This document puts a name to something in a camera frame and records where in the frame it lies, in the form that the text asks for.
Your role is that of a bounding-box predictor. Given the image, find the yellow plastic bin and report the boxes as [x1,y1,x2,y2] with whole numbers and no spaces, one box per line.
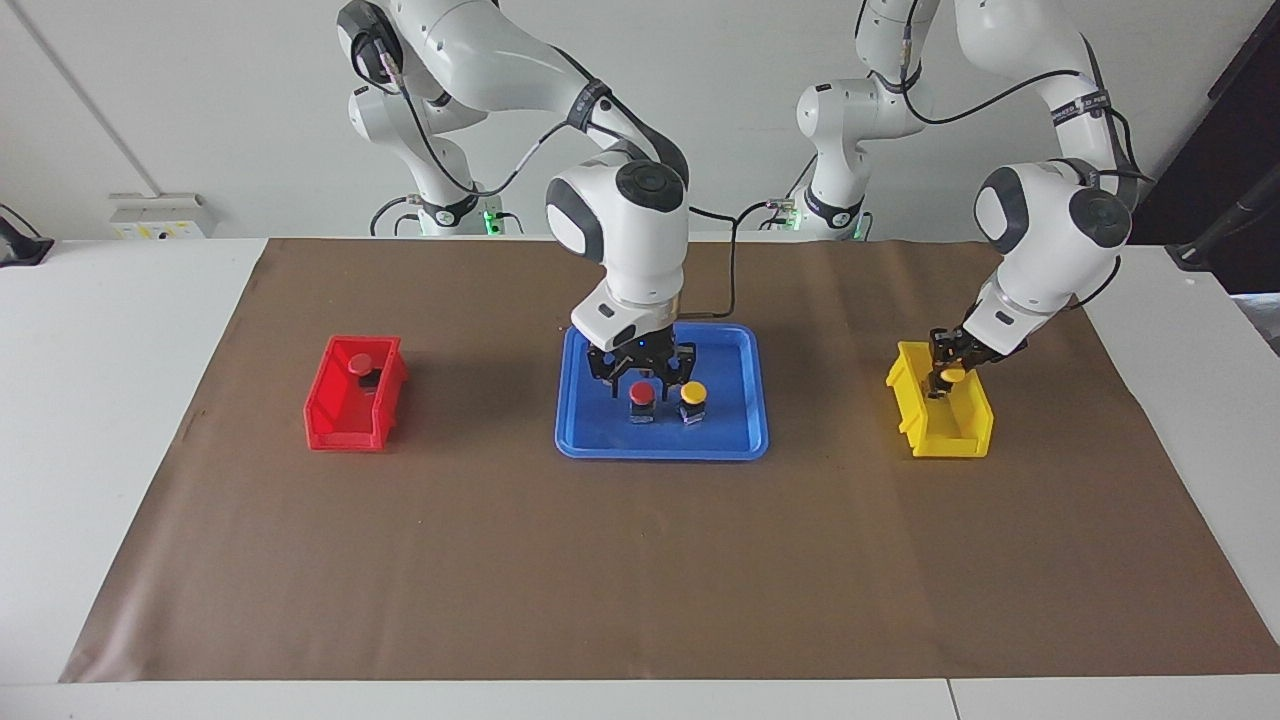
[886,341,996,459]

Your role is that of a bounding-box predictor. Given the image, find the blue plastic tray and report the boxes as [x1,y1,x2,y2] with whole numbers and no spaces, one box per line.
[555,322,771,461]

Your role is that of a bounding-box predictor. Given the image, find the brown paper mat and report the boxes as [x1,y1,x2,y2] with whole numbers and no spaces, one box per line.
[60,238,1280,684]

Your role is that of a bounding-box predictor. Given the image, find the red plastic bin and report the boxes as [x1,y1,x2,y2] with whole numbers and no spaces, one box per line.
[303,335,409,453]

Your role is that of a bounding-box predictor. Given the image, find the black slanted pole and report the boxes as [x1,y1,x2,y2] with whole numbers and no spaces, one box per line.
[1165,165,1280,271]

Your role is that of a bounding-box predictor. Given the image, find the white power strip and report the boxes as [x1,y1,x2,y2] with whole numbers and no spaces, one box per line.
[108,193,219,240]

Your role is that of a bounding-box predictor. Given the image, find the black stand foot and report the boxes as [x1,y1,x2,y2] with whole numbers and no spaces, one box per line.
[0,203,55,268]

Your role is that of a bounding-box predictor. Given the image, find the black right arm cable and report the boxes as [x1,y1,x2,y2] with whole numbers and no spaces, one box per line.
[375,30,741,321]

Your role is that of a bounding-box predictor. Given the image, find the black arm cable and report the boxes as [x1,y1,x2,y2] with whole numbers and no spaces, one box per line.
[375,30,741,321]
[855,0,1151,311]

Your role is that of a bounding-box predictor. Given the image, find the black base cable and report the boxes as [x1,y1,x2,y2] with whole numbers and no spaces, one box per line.
[732,180,801,231]
[368,195,416,238]

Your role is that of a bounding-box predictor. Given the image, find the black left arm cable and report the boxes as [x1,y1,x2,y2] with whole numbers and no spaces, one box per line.
[855,0,1151,311]

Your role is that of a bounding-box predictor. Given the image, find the dark wall panel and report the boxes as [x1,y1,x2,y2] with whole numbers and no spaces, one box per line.
[1105,0,1280,296]

